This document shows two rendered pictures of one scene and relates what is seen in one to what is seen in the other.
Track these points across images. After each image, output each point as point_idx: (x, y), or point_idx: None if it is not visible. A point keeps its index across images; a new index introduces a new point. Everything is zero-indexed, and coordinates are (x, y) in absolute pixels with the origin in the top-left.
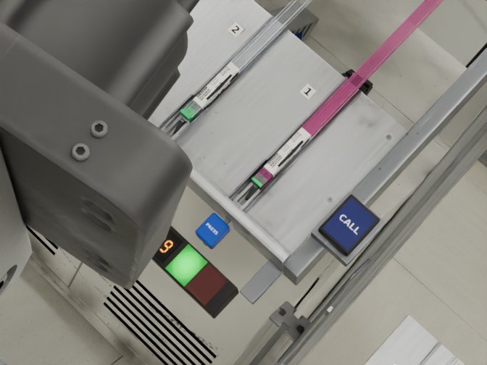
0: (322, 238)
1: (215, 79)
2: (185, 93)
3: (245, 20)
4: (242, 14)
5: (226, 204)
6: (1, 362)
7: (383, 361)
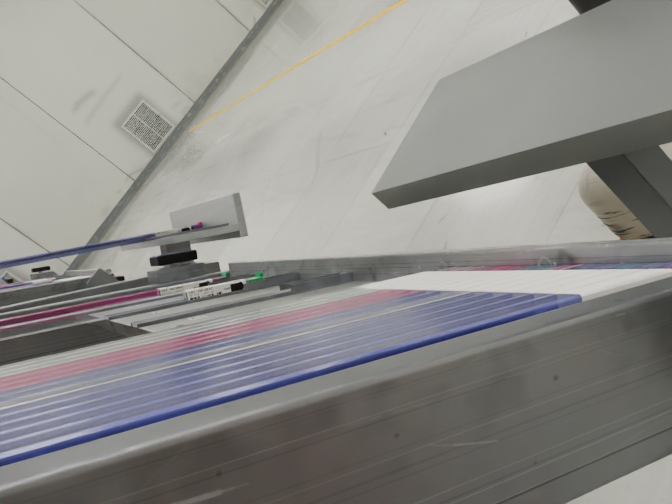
0: (198, 262)
1: (212, 285)
2: (251, 291)
3: (142, 315)
4: (141, 316)
5: (258, 260)
6: (446, 170)
7: (203, 230)
